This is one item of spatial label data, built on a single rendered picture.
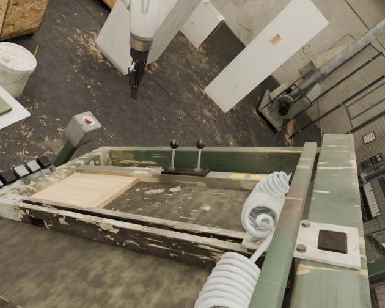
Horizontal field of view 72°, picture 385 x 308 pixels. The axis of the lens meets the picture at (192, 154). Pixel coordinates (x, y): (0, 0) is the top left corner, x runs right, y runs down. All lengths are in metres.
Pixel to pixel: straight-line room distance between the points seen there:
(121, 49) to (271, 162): 2.85
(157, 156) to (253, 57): 3.43
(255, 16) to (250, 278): 8.76
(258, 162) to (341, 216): 0.58
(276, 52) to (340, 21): 4.58
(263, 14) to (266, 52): 4.45
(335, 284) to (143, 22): 0.93
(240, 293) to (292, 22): 4.28
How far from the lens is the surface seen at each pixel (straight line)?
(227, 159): 1.18
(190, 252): 0.64
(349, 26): 8.97
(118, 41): 3.65
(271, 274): 0.26
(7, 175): 1.52
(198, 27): 5.97
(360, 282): 0.49
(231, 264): 0.33
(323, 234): 0.55
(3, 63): 2.55
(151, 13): 1.05
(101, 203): 1.03
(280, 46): 4.50
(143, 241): 0.71
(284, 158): 1.11
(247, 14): 8.99
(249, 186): 0.92
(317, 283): 0.48
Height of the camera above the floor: 2.09
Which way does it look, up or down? 36 degrees down
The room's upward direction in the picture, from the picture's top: 51 degrees clockwise
